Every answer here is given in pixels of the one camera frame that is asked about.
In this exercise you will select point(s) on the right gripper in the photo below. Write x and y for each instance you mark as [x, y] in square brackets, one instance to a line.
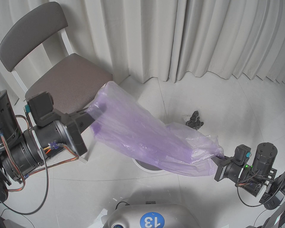
[230, 171]

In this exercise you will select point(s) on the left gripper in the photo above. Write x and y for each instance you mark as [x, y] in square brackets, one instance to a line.
[55, 135]

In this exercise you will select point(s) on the purple plastic bag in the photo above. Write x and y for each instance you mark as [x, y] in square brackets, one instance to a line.
[138, 129]

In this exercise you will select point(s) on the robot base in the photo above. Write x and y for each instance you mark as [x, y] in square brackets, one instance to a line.
[155, 216]

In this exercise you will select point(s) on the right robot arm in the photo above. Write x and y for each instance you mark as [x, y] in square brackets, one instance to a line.
[266, 155]

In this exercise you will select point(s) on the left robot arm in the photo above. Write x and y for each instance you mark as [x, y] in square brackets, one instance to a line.
[20, 155]

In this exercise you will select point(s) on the crumpled black plastic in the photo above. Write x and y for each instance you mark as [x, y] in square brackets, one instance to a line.
[194, 121]

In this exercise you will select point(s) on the white trash bin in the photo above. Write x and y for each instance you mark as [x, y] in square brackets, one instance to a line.
[151, 170]

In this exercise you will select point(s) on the grey padded white chair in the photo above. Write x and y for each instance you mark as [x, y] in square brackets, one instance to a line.
[66, 75]

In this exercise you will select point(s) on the white curtain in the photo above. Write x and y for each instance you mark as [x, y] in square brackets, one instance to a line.
[111, 33]
[233, 33]

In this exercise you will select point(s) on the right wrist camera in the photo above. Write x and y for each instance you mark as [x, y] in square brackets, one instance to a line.
[241, 152]

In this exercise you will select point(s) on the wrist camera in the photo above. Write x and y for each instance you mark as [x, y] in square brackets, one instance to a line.
[241, 152]
[41, 104]

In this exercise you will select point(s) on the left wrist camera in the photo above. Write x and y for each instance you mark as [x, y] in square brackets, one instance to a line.
[41, 104]

